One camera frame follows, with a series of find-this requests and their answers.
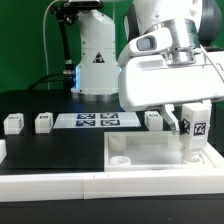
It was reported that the white square tabletop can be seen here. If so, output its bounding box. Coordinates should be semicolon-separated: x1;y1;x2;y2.
104;131;214;172

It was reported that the black cable bundle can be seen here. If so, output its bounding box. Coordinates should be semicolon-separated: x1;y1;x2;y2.
27;1;76;91

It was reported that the white marker tag sheet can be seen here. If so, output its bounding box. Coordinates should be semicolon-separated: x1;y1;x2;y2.
54;112;141;129

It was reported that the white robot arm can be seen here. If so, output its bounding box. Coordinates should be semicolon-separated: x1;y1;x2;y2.
69;0;224;131

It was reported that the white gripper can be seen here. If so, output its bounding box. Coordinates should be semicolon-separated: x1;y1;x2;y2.
118;27;224;135

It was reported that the white U-shaped obstacle wall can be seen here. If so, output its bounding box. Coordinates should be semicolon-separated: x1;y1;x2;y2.
0;145;224;202

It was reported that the white cable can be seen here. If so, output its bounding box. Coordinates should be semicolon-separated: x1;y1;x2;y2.
42;0;61;90

